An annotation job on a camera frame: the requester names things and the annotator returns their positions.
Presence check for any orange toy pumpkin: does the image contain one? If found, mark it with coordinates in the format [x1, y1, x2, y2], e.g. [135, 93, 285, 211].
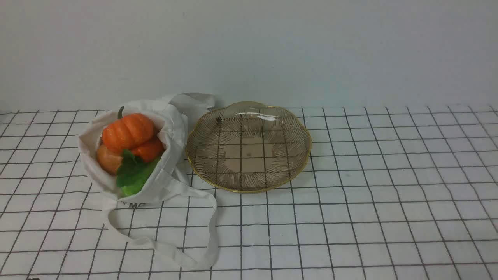
[102, 106, 155, 154]

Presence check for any white cloth tote bag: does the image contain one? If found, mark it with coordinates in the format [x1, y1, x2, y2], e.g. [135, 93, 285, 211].
[78, 93, 219, 270]

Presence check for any gold-rimmed glass plate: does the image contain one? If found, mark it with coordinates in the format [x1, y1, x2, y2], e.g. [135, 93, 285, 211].
[185, 101, 312, 193]

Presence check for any green toy leafy vegetable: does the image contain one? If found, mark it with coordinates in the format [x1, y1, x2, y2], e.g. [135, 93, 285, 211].
[116, 150, 162, 197]

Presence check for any orange toy tangerine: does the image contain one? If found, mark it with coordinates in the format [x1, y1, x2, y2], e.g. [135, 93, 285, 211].
[96, 145, 123, 176]

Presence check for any white grid tablecloth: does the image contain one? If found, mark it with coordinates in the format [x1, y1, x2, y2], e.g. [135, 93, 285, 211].
[0, 105, 498, 280]

